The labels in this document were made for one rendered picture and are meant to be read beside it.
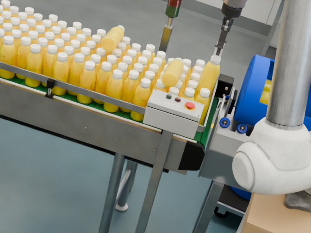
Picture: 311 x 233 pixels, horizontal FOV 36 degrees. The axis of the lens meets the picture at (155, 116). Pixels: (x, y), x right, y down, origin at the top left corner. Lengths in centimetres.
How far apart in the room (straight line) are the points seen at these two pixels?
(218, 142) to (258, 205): 58
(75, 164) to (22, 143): 37
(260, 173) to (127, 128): 80
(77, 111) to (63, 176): 104
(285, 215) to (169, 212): 146
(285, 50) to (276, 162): 29
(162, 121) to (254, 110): 38
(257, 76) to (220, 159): 41
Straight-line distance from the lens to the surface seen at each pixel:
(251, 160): 131
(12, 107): 214
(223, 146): 203
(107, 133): 201
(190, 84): 196
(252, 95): 189
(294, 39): 126
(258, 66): 192
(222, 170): 215
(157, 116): 176
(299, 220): 153
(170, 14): 231
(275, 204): 154
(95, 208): 282
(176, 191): 305
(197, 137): 198
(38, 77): 203
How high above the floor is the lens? 203
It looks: 34 degrees down
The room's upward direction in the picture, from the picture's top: 14 degrees clockwise
